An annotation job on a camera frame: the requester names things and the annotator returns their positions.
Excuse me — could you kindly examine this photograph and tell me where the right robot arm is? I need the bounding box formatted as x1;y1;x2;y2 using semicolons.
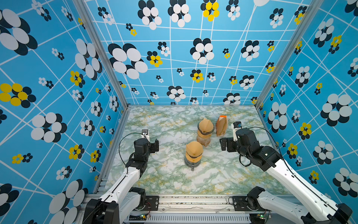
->
220;122;352;224

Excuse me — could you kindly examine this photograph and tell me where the grey glass pitcher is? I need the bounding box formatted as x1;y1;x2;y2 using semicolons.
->
184;158;201;171

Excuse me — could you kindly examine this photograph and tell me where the aluminium front rail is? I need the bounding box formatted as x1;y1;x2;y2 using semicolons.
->
75;194;319;224

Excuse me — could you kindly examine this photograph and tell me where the left green circuit board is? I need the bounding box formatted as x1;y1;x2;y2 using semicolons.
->
129;214;150;221

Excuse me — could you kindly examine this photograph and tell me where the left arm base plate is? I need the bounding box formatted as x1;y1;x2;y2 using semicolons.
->
133;195;160;211

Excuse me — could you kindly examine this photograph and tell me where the green circuit board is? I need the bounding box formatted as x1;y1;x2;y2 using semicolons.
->
250;214;266;224
129;214;150;221

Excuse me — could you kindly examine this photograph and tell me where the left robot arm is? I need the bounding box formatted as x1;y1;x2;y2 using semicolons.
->
82;137;159;224

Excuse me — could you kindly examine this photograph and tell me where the clear grey glass dripper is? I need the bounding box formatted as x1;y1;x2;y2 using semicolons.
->
197;121;215;135

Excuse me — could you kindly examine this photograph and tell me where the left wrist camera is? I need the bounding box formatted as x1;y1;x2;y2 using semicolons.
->
141;129;150;142

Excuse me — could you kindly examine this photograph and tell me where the wooden ring holder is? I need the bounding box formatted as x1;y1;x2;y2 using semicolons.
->
185;155;202;163

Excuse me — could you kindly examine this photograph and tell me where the green glass dripper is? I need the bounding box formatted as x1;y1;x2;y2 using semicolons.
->
186;150;203;159

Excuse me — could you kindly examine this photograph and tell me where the right green circuit board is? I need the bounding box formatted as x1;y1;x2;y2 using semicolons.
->
250;214;266;224

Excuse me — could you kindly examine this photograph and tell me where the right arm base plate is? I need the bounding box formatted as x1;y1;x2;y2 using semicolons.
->
228;196;267;212

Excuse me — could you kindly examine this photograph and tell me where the orange coffee filter box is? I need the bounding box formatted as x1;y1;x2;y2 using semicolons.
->
215;115;228;137

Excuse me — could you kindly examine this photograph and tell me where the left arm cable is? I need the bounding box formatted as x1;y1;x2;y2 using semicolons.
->
118;132;144;169

